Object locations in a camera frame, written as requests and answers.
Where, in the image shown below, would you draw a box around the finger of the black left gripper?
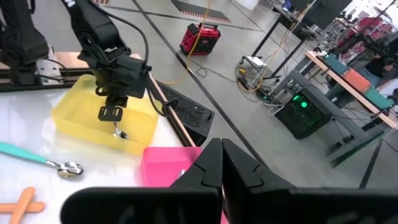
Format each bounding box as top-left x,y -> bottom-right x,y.
98,106 -> 124,122
105,95 -> 129,108

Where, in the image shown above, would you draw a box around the pink plastic bin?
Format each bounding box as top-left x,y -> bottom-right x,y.
139,146 -> 229,224

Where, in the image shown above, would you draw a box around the orange bin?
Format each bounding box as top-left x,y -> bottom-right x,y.
343,68 -> 373,93

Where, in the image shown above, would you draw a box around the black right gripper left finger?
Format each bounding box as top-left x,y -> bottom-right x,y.
60,138 -> 224,224

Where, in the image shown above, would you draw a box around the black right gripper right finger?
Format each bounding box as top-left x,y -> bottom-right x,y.
221,138 -> 398,224

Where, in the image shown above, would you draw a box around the person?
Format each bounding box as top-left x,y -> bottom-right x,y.
363,37 -> 398,94

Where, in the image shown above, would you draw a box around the wooden table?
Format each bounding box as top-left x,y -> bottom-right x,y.
304,49 -> 398,130

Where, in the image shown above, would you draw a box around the silver spoon teal handle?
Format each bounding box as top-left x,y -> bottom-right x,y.
0,141 -> 85,180

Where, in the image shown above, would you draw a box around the yellow extension cable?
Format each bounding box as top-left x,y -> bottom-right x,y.
163,0 -> 213,86

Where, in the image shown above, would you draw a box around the black striped mat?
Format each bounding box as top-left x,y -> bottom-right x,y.
170,0 -> 233,24

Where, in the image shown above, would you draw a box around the yellow plastic bin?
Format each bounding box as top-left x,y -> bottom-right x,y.
51,73 -> 163,156

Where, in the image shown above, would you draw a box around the red black portable generator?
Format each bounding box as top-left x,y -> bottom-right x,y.
179,22 -> 222,57

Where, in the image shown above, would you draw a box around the silver spoon orange handle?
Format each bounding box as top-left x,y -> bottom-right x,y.
8,186 -> 35,224
0,201 -> 46,215
112,122 -> 130,140

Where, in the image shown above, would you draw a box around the white power box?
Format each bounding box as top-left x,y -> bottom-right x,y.
241,55 -> 268,68

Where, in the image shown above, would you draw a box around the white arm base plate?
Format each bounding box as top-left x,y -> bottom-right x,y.
35,46 -> 65,85

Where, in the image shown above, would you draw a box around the teal bin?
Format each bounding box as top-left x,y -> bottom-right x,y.
323,53 -> 349,75
363,86 -> 395,110

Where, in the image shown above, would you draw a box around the black monitor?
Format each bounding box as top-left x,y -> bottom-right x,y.
290,0 -> 354,30

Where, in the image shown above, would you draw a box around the tangled cables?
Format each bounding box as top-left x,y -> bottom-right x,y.
236,67 -> 290,108

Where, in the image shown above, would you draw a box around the black computer green light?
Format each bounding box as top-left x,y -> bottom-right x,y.
274,70 -> 333,140

